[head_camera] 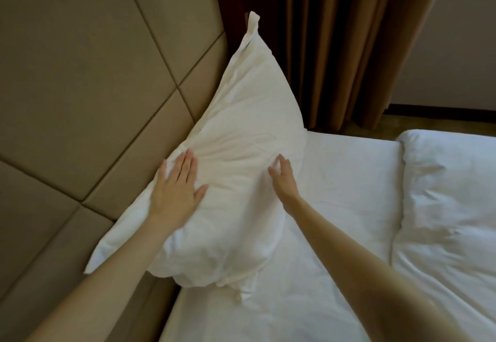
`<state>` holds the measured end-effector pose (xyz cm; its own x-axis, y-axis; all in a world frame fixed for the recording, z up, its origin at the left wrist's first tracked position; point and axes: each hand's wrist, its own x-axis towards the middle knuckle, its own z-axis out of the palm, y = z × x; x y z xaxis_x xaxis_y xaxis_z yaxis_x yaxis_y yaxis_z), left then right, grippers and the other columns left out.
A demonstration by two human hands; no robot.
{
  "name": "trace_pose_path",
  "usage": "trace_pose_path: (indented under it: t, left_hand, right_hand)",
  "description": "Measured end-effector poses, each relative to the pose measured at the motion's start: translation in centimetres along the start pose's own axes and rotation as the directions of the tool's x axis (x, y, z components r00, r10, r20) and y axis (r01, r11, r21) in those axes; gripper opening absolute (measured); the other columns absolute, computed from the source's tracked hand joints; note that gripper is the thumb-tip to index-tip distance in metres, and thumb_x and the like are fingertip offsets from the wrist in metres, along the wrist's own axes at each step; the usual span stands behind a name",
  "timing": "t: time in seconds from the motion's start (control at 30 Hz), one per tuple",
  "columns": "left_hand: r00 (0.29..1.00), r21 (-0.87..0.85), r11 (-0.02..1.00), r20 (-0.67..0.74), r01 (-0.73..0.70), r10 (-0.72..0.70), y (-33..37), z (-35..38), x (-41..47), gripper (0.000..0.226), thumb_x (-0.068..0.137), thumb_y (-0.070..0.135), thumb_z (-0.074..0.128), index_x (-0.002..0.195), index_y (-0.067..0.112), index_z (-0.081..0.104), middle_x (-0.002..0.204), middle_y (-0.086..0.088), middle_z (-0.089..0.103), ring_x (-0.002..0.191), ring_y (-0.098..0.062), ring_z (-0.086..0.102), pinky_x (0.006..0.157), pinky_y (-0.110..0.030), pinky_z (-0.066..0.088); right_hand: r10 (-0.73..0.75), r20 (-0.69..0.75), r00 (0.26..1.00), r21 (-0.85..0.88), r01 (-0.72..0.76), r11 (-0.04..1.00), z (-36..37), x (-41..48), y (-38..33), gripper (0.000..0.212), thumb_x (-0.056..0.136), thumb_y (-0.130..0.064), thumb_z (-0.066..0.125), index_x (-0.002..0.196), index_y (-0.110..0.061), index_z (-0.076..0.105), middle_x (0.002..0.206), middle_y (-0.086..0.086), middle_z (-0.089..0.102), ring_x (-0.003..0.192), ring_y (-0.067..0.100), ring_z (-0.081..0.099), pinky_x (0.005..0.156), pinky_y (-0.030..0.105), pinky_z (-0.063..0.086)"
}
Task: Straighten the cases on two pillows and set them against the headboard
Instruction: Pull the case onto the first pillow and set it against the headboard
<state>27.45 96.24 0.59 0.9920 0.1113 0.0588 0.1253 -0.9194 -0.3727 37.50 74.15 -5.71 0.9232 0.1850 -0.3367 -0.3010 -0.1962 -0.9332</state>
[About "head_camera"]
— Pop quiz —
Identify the person's left hand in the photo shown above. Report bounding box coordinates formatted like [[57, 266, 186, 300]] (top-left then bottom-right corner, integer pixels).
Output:
[[148, 149, 209, 235]]

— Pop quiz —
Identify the person's right hand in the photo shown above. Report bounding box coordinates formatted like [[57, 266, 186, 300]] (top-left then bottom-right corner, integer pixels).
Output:
[[268, 154, 303, 217]]

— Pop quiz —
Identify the white pillow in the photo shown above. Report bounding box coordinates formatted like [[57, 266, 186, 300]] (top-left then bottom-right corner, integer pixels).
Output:
[[84, 11, 308, 303]]

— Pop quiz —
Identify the person's left forearm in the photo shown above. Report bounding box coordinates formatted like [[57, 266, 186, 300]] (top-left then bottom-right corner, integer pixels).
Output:
[[23, 217, 187, 342]]

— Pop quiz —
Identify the person's right forearm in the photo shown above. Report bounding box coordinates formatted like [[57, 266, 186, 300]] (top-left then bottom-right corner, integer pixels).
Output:
[[289, 195, 471, 342]]

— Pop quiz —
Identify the beige padded headboard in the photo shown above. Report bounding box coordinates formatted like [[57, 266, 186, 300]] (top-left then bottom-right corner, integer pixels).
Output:
[[0, 0, 230, 342]]

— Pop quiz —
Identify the brown curtain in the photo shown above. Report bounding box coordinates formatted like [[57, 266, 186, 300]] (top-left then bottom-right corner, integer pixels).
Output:
[[210, 0, 451, 134]]

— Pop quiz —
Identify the white duvet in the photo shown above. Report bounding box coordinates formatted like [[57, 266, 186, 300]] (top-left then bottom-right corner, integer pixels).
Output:
[[391, 129, 496, 342]]

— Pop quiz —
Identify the dark wooden baseboard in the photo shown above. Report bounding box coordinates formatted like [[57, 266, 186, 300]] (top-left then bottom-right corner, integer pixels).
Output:
[[382, 103, 496, 117]]

